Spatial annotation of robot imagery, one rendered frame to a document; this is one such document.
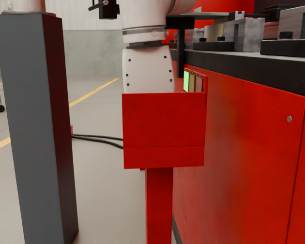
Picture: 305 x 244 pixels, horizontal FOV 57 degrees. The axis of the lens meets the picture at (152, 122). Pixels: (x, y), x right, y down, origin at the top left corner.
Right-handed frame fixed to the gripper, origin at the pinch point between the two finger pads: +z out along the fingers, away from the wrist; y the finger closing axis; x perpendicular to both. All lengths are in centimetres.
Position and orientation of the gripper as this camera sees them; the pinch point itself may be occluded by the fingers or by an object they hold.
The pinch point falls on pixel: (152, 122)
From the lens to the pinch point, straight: 58.5
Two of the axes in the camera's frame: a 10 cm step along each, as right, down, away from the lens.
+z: 0.9, 9.6, 2.7
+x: 0.9, 2.7, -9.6
